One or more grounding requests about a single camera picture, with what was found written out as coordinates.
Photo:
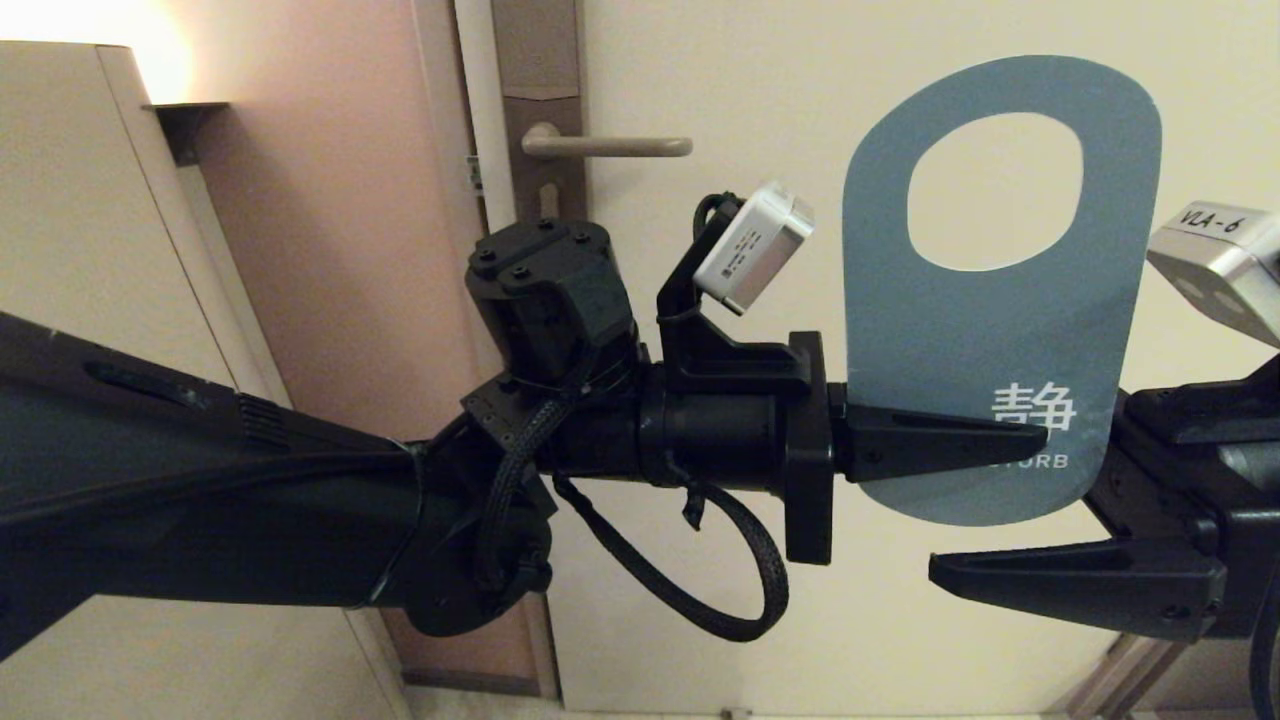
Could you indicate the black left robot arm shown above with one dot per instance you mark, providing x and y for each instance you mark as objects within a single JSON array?
[{"x": 200, "y": 500}]

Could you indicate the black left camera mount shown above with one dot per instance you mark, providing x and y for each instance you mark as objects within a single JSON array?
[{"x": 700, "y": 355}]

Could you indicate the brown metal lock plate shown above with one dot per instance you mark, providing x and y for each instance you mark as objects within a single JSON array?
[{"x": 535, "y": 50}]

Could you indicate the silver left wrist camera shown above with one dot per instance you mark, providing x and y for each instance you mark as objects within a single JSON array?
[{"x": 755, "y": 250}]

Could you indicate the cream white door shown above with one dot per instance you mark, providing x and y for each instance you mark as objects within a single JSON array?
[{"x": 750, "y": 250}]

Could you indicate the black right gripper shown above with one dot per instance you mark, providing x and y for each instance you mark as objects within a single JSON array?
[{"x": 1180, "y": 500}]

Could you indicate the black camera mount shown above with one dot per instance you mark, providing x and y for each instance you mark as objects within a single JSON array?
[
  {"x": 1210, "y": 410},
  {"x": 700, "y": 355}
]

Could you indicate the brown closet frame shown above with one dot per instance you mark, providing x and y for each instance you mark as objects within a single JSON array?
[{"x": 1140, "y": 680}]

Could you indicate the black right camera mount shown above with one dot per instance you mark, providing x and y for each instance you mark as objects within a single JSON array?
[{"x": 1210, "y": 410}]

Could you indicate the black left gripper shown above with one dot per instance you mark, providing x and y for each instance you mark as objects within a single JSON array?
[{"x": 808, "y": 500}]

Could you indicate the white and blue door hanger sign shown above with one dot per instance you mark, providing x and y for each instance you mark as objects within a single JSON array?
[{"x": 1000, "y": 330}]

